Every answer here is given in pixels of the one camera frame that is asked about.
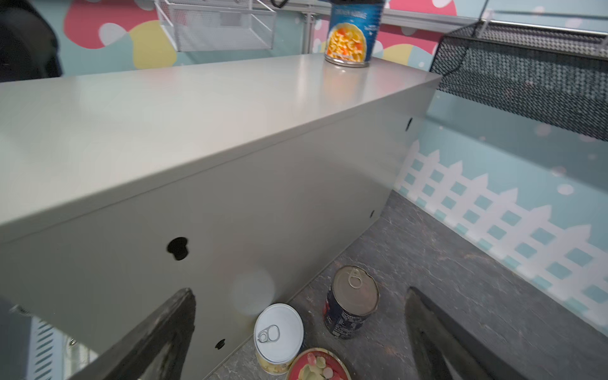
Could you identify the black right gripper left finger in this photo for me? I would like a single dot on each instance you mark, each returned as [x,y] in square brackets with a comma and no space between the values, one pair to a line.
[155,349]

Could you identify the yellow can white lid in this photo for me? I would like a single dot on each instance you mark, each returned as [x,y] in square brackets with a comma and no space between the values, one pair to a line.
[278,338]

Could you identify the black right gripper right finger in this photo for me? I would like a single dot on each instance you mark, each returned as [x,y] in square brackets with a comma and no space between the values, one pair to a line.
[442,347]

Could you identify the dark chopped tomatoes can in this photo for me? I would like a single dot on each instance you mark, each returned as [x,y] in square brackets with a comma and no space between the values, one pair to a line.
[352,298]

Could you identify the black wire mesh basket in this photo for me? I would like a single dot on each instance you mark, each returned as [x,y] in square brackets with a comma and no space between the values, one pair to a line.
[557,76]

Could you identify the white wire mesh basket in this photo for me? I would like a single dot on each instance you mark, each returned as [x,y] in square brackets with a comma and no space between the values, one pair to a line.
[217,26]

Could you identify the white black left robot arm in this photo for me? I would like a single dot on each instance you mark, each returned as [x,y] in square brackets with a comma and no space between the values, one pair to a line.
[30,49]

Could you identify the blue chicken noodle soup can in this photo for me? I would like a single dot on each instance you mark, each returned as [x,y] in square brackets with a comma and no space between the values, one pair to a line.
[353,30]

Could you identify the red lid flat tin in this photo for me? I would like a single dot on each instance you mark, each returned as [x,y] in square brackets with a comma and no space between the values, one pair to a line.
[318,363]

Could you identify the grey metal cabinet counter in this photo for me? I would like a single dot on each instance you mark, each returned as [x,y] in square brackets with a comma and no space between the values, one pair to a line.
[240,181]

